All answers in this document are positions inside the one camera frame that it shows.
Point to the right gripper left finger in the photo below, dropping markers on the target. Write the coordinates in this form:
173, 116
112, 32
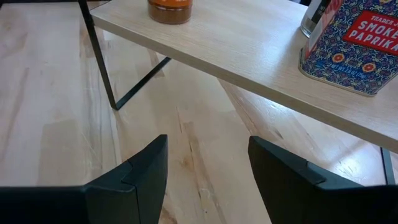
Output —
136, 193

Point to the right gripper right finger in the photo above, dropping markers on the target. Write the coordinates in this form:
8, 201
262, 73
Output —
292, 193

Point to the red smoked paprika tin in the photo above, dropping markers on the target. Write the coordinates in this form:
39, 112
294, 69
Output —
351, 56

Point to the white-label clear spice jar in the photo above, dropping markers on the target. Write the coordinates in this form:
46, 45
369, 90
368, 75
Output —
311, 21

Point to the wooden shelf black metal frame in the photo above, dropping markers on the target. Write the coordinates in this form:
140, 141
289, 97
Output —
233, 46

